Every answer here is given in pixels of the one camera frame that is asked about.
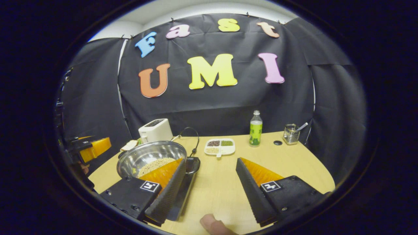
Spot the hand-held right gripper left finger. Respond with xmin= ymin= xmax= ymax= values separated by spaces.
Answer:
xmin=100 ymin=158 xmax=186 ymax=227

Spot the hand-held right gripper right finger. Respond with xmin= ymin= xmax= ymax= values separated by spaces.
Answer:
xmin=236 ymin=157 xmax=328 ymax=227

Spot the black induction cooktop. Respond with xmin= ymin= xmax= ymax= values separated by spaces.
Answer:
xmin=166 ymin=171 xmax=196 ymax=222

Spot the steel pot with soybeans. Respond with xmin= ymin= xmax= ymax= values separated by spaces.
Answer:
xmin=117 ymin=140 xmax=201 ymax=179

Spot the plate with sandwich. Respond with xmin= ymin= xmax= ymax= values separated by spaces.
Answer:
xmin=120 ymin=139 xmax=144 ymax=152

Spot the white divided dish with grains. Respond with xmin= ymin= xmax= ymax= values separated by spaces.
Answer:
xmin=204 ymin=138 xmax=236 ymax=158

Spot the green label plastic bottle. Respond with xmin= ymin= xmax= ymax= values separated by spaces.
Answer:
xmin=249 ymin=110 xmax=263 ymax=147

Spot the white toaster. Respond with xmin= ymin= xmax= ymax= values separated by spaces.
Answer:
xmin=138 ymin=118 xmax=173 ymax=143

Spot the black cooktop power cable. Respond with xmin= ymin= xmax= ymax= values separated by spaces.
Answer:
xmin=171 ymin=127 xmax=200 ymax=157

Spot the metal wire utensil holder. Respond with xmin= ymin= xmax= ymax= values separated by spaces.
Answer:
xmin=283 ymin=123 xmax=300 ymax=145

